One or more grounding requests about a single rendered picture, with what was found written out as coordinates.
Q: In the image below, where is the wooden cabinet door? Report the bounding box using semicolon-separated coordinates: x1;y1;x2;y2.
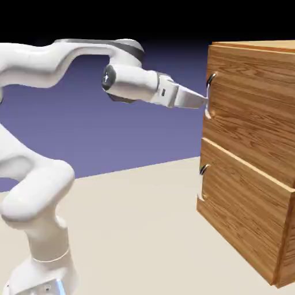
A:
202;44;295;189
196;137;295;286

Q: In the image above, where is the curved silver metal handle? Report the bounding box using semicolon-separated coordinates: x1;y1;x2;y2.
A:
204;72;218;120
197;164;211;202

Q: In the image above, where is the light wood cabinet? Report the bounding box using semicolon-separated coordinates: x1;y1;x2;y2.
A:
196;40;295;289

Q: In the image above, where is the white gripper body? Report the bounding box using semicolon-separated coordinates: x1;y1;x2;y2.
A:
173;84;209;109

